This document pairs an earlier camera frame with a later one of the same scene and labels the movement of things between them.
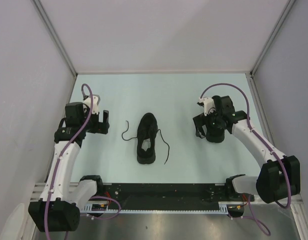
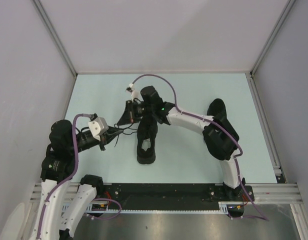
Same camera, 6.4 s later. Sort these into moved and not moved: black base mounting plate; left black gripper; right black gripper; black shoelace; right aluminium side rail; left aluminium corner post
Moved: right black gripper; black shoelace; left black gripper
Not moved: right aluminium side rail; black base mounting plate; left aluminium corner post
